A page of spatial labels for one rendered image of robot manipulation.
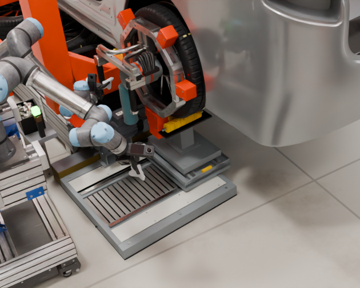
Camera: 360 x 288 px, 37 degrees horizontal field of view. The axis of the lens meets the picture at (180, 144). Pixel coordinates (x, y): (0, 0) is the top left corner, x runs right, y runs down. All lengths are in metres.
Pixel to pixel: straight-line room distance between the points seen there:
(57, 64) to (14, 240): 1.03
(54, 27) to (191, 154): 1.12
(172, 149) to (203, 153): 0.20
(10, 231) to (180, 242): 0.96
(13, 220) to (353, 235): 1.93
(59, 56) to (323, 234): 1.84
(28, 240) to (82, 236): 0.37
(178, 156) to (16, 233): 1.06
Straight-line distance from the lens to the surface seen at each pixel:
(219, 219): 3.31
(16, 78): 2.21
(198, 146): 3.48
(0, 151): 2.63
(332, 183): 3.58
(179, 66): 2.84
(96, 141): 2.06
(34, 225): 3.18
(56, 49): 3.25
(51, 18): 3.18
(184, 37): 2.85
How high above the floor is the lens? 2.36
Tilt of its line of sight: 37 degrees down
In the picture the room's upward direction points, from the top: 5 degrees counter-clockwise
